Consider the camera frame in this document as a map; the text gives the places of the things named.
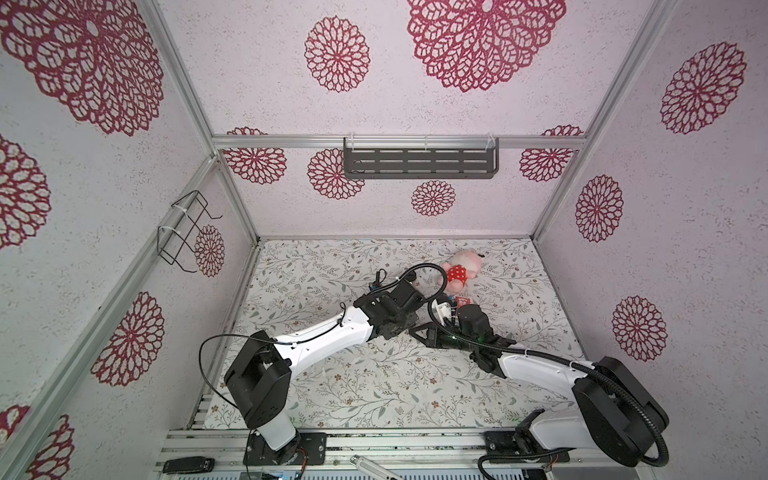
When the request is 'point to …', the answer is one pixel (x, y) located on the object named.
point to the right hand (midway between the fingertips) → (409, 329)
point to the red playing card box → (462, 301)
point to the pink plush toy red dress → (462, 266)
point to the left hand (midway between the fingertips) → (409, 321)
